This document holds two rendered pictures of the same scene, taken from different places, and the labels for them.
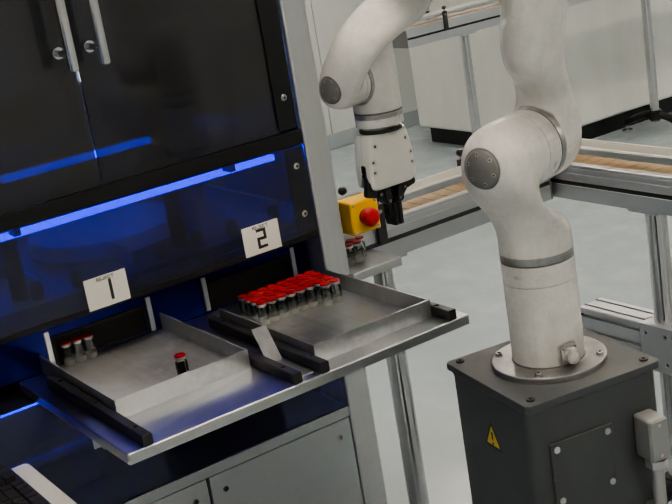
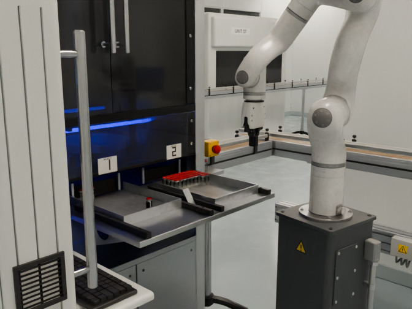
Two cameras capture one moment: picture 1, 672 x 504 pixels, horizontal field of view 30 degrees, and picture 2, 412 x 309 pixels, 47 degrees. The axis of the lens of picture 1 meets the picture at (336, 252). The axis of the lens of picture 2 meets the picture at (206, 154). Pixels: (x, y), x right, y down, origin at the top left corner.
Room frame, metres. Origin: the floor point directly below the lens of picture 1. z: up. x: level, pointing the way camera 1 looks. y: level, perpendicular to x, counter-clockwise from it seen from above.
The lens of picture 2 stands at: (0.46, 0.53, 1.43)
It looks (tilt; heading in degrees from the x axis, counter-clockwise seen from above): 12 degrees down; 345
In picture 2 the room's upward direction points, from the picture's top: straight up
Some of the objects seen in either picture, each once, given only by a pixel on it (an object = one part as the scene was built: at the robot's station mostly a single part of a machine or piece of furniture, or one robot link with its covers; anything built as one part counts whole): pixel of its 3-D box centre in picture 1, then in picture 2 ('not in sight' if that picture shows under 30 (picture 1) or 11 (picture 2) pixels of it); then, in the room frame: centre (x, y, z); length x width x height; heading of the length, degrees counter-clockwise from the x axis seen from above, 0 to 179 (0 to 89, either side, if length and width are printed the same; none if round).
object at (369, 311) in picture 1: (322, 312); (205, 187); (2.25, 0.05, 0.90); 0.34 x 0.26 x 0.04; 32
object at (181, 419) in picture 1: (242, 352); (170, 202); (2.18, 0.20, 0.87); 0.70 x 0.48 x 0.02; 122
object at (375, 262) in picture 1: (359, 264); (204, 171); (2.61, -0.05, 0.87); 0.14 x 0.13 x 0.02; 32
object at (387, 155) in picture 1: (384, 153); (254, 113); (2.13, -0.11, 1.21); 0.10 x 0.08 x 0.11; 123
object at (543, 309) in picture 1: (543, 309); (327, 189); (1.93, -0.32, 0.95); 0.19 x 0.19 x 0.18
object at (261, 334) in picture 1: (281, 350); (198, 200); (2.06, 0.12, 0.91); 0.14 x 0.03 x 0.06; 32
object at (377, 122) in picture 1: (380, 118); (254, 96); (2.13, -0.11, 1.27); 0.09 x 0.08 x 0.03; 123
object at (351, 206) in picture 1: (356, 213); (208, 148); (2.56, -0.06, 1.00); 0.08 x 0.07 x 0.07; 32
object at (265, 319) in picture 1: (296, 300); (189, 181); (2.33, 0.09, 0.90); 0.18 x 0.02 x 0.05; 122
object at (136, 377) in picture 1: (141, 361); (123, 201); (2.15, 0.38, 0.90); 0.34 x 0.26 x 0.04; 32
